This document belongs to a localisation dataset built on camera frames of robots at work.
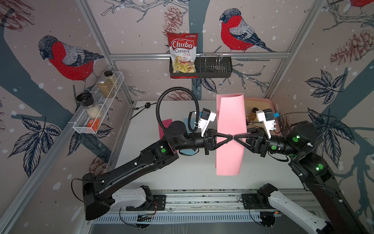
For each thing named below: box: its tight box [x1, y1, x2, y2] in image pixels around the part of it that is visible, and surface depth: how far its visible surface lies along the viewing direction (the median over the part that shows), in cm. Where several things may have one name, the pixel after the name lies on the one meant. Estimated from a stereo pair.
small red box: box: [86, 118, 100, 132], surface depth 68 cm
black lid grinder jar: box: [76, 92, 104, 120], surface depth 67 cm
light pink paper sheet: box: [216, 93, 247, 176], surface depth 51 cm
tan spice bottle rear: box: [104, 70, 119, 90], surface depth 82 cm
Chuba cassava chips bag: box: [167, 32, 199, 79], surface depth 85 cm
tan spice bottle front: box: [97, 79, 114, 98], surface depth 78 cm
